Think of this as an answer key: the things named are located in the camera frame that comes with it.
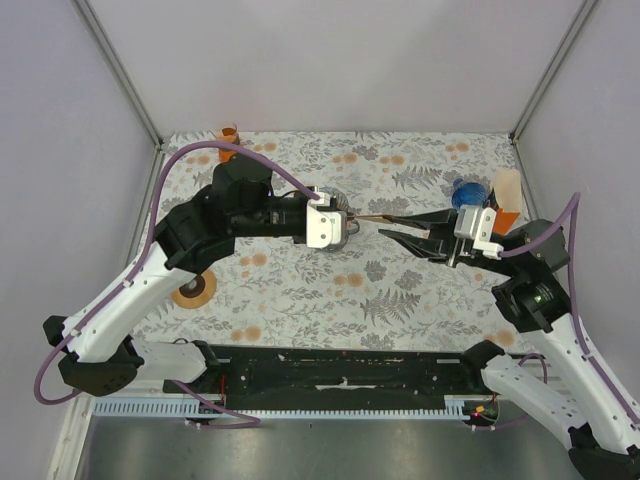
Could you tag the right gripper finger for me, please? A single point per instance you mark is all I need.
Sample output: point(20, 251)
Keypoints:
point(434, 250)
point(427, 221)

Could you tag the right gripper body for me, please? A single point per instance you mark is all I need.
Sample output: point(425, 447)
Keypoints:
point(456, 248)

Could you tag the brown paper coffee filter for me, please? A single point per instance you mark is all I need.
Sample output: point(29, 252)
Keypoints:
point(372, 217)

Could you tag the orange coffee filter box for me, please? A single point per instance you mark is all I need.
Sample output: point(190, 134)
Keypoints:
point(508, 199)

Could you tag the glass coffee server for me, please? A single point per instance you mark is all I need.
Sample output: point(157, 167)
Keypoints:
point(352, 228)

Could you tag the clear glass dripper cone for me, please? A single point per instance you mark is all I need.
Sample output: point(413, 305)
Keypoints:
point(338, 197)

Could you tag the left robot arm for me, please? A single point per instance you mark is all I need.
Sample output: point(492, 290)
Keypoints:
point(248, 196)

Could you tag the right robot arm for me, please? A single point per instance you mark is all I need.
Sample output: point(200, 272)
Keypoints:
point(598, 423)

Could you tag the orange glass dripper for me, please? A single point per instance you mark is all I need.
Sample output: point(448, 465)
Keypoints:
point(228, 134)

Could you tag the floral table mat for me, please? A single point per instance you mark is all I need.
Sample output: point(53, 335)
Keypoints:
point(372, 293)

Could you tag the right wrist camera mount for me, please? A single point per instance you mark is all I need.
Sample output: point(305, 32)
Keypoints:
point(474, 226)

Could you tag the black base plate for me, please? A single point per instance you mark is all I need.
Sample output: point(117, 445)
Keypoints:
point(277, 379)

